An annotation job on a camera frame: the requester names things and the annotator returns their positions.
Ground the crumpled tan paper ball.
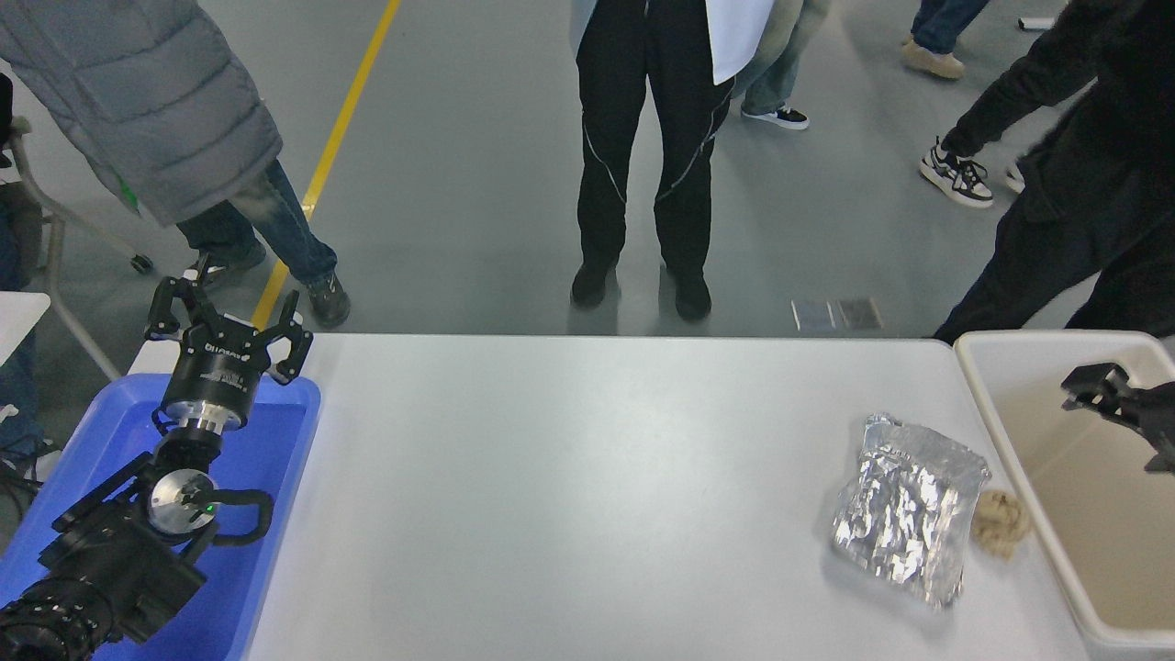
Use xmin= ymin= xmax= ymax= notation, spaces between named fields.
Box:
xmin=971 ymin=489 xmax=1033 ymax=562

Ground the person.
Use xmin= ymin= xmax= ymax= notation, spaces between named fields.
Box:
xmin=932 ymin=0 xmax=1175 ymax=345
xmin=569 ymin=0 xmax=781 ymax=323
xmin=0 ymin=64 xmax=47 ymax=460
xmin=739 ymin=0 xmax=832 ymax=131
xmin=900 ymin=0 xmax=992 ymax=80
xmin=0 ymin=0 xmax=353 ymax=331
xmin=920 ymin=55 xmax=1098 ymax=209

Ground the large pale plastic bin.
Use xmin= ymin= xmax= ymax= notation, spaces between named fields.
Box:
xmin=955 ymin=330 xmax=1175 ymax=655

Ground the grey-framed chair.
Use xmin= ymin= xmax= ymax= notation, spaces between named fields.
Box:
xmin=0 ymin=115 xmax=155 ymax=295

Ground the white side table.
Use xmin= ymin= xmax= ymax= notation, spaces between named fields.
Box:
xmin=0 ymin=291 xmax=124 ymax=380

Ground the blue plastic tray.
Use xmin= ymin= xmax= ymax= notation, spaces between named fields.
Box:
xmin=0 ymin=372 xmax=322 ymax=661

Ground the crumpled silver foil tray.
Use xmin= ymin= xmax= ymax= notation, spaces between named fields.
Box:
xmin=833 ymin=413 xmax=993 ymax=611

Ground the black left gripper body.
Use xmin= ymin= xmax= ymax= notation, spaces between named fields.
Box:
xmin=163 ymin=319 xmax=274 ymax=421

